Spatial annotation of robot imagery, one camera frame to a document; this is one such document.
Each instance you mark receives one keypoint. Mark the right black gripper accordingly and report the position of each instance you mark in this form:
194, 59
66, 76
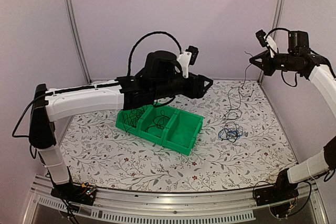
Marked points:
266, 66

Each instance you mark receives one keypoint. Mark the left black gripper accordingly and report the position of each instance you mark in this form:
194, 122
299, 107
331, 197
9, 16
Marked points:
197, 90

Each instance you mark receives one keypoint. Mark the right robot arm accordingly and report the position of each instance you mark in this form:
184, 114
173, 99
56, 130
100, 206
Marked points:
302, 60

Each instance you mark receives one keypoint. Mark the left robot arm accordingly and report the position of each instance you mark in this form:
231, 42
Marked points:
164, 75

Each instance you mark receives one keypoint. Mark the green three-compartment bin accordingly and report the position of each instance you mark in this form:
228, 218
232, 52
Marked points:
166, 126

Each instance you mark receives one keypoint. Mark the floral table mat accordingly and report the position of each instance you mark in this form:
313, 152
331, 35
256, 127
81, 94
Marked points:
241, 143

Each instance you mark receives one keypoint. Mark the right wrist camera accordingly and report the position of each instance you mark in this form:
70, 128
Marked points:
267, 41

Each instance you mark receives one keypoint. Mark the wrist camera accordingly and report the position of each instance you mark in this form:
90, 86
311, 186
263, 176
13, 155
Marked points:
267, 41
185, 59

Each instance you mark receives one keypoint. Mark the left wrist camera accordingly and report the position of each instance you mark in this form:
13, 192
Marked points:
185, 59

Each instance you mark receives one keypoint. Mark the right aluminium frame post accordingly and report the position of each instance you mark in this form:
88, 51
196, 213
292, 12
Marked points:
278, 3

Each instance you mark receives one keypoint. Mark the aluminium frame post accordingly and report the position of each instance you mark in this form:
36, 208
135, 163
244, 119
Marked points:
76, 40
278, 3

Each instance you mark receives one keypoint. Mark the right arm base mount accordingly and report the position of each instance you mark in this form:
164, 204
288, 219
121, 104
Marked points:
283, 198

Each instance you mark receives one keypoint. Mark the front aluminium rail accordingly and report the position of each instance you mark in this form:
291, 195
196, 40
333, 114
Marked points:
121, 206

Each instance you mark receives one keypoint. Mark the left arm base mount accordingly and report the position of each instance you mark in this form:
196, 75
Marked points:
83, 194

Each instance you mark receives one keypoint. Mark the left aluminium frame post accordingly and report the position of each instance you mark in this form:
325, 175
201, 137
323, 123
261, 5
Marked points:
76, 40

